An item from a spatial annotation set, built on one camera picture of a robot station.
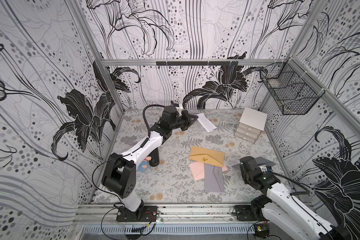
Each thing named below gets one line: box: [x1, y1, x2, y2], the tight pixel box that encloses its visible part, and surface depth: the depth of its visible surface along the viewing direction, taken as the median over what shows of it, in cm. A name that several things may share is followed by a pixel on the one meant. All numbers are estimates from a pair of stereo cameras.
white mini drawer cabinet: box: [233, 107, 268, 144], surface depth 97 cm
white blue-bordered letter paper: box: [196, 112, 217, 133], surface depth 82 cm
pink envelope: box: [189, 161, 229, 181], surface depth 90 cm
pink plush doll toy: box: [136, 156, 152, 172], surface depth 86 cm
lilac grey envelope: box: [204, 163, 225, 193], surface depth 86 cm
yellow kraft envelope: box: [188, 145, 225, 168], surface depth 94 cm
